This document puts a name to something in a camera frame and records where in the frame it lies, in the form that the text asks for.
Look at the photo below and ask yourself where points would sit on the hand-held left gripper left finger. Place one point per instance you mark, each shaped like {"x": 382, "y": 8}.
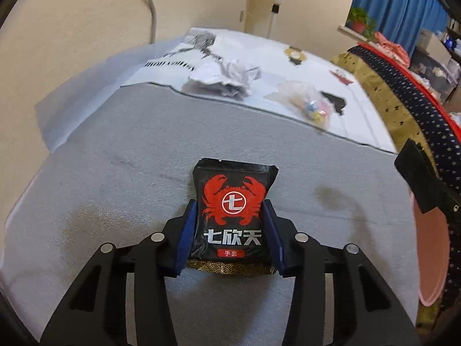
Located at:
{"x": 187, "y": 239}

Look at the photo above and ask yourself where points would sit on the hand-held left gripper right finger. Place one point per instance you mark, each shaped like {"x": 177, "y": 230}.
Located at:
{"x": 275, "y": 239}

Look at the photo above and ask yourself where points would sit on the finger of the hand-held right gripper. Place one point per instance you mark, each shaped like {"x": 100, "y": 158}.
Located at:
{"x": 425, "y": 176}

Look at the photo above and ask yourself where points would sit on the black crab-print packet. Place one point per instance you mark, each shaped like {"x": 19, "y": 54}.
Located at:
{"x": 232, "y": 205}

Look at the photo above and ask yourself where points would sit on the pink plastic bin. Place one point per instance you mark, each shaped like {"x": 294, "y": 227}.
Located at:
{"x": 430, "y": 252}

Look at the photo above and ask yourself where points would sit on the star-print quilt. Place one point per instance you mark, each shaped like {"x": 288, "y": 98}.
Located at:
{"x": 399, "y": 97}

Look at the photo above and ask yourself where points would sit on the red blanket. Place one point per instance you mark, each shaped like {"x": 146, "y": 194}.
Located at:
{"x": 414, "y": 79}

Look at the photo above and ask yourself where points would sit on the clear plastic storage box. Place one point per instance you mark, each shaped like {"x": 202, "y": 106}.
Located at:
{"x": 439, "y": 75}

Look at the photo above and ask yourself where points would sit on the grey mat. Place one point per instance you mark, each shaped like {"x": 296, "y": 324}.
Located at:
{"x": 115, "y": 158}

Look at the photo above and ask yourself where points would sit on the grey cardboard box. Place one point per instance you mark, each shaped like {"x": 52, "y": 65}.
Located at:
{"x": 432, "y": 45}

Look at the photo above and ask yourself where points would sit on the pink cloth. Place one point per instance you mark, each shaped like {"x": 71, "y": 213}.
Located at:
{"x": 392, "y": 48}

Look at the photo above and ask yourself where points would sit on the clear plastic bag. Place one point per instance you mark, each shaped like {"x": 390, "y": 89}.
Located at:
{"x": 306, "y": 99}

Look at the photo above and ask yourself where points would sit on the white window sill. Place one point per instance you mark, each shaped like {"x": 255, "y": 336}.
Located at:
{"x": 351, "y": 32}

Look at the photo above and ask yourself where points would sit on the crumpled white paper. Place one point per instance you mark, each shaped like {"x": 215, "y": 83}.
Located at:
{"x": 223, "y": 77}

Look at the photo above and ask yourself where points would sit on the potted green plant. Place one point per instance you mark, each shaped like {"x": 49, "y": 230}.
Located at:
{"x": 360, "y": 20}

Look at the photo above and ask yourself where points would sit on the white printed mat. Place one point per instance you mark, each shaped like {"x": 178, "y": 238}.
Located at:
{"x": 273, "y": 65}

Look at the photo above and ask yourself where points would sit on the blue curtain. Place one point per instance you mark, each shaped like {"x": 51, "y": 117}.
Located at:
{"x": 396, "y": 0}

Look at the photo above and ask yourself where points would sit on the white plastic sheet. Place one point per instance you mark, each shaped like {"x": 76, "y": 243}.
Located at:
{"x": 83, "y": 86}

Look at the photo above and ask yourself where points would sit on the white standing fan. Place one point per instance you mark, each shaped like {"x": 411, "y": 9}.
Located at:
{"x": 275, "y": 10}

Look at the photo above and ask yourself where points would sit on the white wall outlet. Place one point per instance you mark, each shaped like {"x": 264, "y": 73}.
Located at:
{"x": 242, "y": 16}

